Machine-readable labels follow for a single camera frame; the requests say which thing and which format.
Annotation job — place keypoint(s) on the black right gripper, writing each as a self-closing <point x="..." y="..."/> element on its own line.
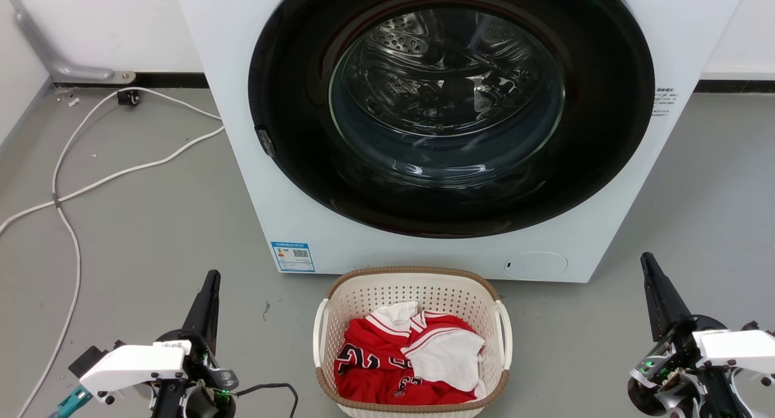
<point x="672" y="375"/>

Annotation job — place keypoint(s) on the white wrist cover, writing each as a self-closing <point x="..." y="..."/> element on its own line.
<point x="130" y="363"/>
<point x="742" y="348"/>

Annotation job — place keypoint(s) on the round white filter cover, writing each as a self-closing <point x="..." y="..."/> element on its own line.
<point x="536" y="265"/>

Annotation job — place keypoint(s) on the black left wrist box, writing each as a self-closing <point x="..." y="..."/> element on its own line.
<point x="88" y="358"/>

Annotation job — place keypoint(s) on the small black wall clip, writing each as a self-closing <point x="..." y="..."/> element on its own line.
<point x="128" y="97"/>

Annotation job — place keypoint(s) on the white right wrist cover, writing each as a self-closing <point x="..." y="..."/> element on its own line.
<point x="742" y="348"/>

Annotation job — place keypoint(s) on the blue energy label sticker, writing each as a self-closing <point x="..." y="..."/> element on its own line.
<point x="293" y="257"/>

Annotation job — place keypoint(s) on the cream perforated laundry basket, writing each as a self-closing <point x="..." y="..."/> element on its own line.
<point x="418" y="289"/>

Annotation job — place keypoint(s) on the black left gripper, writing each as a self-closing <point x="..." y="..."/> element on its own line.
<point x="200" y="400"/>

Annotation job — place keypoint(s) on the round black glass washer door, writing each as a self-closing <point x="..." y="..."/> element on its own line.
<point x="605" y="163"/>

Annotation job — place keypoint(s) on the white garment with red trim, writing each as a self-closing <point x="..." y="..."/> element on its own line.
<point x="448" y="357"/>

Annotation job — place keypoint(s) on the small printed warning label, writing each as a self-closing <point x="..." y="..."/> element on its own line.
<point x="663" y="100"/>

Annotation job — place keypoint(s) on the white left wrist cover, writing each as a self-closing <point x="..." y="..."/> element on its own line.
<point x="130" y="363"/>

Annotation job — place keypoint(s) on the red basketball jersey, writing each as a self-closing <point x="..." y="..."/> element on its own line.
<point x="370" y="340"/>

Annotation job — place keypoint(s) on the grey wall pipe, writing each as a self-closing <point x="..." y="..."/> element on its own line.
<point x="37" y="43"/>

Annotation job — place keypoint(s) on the white front-load washing machine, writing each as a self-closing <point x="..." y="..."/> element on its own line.
<point x="236" y="163"/>

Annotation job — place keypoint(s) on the grey washer door latch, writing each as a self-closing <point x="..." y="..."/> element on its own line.
<point x="266" y="142"/>

